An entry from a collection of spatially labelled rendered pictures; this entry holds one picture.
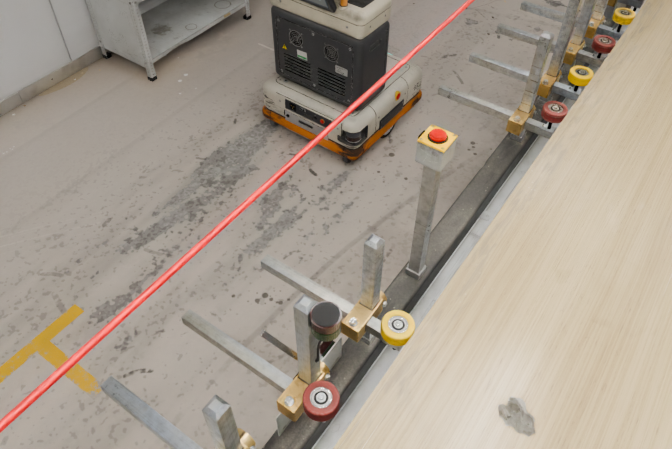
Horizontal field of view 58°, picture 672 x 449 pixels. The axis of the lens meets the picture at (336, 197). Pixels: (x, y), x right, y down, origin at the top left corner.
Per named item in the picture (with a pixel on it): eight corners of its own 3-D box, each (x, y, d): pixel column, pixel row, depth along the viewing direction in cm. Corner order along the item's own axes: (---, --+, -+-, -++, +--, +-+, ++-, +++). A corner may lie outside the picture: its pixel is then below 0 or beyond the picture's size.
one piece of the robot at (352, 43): (357, 135, 301) (363, -25, 241) (273, 95, 323) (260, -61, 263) (393, 102, 320) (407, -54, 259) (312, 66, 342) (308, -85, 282)
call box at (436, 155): (413, 163, 145) (417, 139, 139) (428, 148, 149) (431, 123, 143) (439, 175, 142) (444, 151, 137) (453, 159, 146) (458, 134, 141)
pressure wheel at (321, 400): (297, 423, 137) (294, 400, 128) (318, 395, 141) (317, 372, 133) (325, 443, 133) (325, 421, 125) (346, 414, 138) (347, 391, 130)
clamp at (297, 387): (277, 410, 136) (276, 400, 132) (313, 365, 144) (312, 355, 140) (297, 424, 134) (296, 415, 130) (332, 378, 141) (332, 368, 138)
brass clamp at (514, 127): (503, 130, 210) (506, 118, 206) (519, 110, 217) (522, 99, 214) (520, 137, 207) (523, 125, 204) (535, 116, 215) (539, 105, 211)
